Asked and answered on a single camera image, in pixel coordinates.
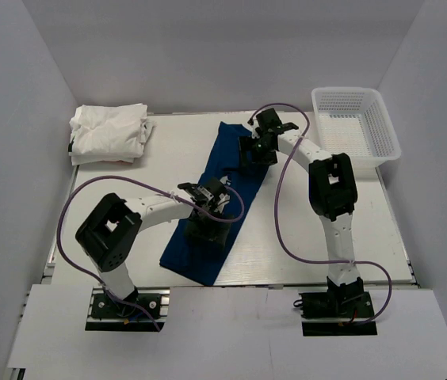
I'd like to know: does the white perforated plastic basket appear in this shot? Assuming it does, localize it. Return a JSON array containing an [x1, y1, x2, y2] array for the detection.
[[311, 87, 401, 170]]

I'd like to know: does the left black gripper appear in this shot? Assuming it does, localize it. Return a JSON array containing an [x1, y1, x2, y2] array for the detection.
[[184, 207, 234, 250]]

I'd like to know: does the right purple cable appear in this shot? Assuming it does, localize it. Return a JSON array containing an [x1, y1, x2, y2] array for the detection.
[[248, 103, 392, 326]]

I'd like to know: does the purple cable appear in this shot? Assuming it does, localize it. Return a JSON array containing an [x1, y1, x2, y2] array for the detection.
[[57, 176, 246, 332], [248, 103, 392, 326]]

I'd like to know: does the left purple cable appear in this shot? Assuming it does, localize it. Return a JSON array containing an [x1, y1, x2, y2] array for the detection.
[[57, 176, 246, 332]]

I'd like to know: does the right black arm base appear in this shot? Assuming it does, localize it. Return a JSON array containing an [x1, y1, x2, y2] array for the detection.
[[293, 279, 377, 337]]

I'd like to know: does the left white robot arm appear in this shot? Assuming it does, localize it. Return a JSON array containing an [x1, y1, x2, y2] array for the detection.
[[75, 177, 243, 316]]

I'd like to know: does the white t shirt stack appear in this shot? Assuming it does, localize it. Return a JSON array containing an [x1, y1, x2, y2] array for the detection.
[[68, 103, 156, 166]]

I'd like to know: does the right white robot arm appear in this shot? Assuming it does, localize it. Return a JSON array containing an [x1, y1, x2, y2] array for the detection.
[[239, 108, 364, 316]]

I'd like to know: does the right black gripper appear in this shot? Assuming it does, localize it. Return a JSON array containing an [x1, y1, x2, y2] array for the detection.
[[239, 135, 279, 170]]

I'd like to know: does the blue printed t shirt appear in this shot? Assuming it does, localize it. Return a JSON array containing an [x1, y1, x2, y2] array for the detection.
[[159, 120, 272, 287]]

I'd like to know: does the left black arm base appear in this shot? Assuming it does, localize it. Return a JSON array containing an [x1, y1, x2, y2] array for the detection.
[[85, 289, 170, 333]]

